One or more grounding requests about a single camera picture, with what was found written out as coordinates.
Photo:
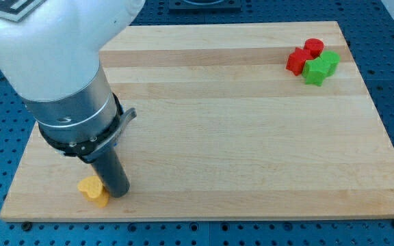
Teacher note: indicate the red cylinder block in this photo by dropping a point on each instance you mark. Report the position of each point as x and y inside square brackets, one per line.
[315, 46]

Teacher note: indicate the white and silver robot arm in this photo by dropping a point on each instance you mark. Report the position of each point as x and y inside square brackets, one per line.
[49, 52]

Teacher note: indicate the wooden board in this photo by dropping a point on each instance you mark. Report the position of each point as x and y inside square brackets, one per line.
[224, 132]

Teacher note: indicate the green star block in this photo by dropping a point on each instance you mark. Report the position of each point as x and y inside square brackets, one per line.
[315, 71]

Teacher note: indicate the red star block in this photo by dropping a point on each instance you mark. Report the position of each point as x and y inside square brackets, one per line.
[297, 59]

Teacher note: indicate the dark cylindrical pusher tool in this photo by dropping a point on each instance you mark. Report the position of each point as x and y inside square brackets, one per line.
[111, 172]

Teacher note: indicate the black mount plate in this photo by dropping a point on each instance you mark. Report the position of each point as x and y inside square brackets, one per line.
[204, 5]

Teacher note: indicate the green cylinder block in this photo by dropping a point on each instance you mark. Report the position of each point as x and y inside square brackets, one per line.
[333, 59]

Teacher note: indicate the black and white marker tag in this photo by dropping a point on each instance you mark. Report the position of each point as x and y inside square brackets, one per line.
[17, 10]

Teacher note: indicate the yellow heart block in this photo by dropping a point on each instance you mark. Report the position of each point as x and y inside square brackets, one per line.
[94, 191]

